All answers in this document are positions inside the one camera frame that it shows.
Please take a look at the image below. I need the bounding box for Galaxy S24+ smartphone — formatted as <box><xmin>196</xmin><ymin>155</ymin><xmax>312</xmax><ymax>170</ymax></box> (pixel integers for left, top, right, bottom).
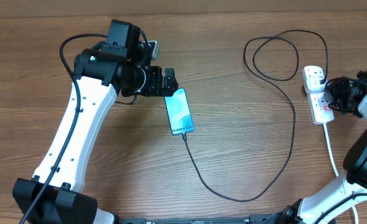
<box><xmin>164</xmin><ymin>88</ymin><xmax>195</xmax><ymax>135</ymax></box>

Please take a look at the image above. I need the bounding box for black USB-C charging cable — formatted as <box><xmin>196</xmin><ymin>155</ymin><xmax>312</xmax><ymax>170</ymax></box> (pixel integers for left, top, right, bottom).
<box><xmin>182</xmin><ymin>29</ymin><xmax>329</xmax><ymax>203</ymax></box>

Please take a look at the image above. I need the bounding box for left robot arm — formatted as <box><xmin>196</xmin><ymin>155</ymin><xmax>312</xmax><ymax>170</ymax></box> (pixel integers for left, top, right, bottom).
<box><xmin>12</xmin><ymin>20</ymin><xmax>178</xmax><ymax>223</ymax></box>

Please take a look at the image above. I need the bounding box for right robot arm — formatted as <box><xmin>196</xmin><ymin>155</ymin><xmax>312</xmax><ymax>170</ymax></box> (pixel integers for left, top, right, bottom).
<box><xmin>265</xmin><ymin>66</ymin><xmax>367</xmax><ymax>223</ymax></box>

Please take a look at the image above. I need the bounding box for white charger plug adapter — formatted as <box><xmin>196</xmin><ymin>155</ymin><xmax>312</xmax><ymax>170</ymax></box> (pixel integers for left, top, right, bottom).
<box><xmin>304</xmin><ymin>77</ymin><xmax>325</xmax><ymax>94</ymax></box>

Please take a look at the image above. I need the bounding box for white power strip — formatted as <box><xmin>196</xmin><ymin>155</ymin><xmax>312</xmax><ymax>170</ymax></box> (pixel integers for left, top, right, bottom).
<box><xmin>301</xmin><ymin>65</ymin><xmax>335</xmax><ymax>126</ymax></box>

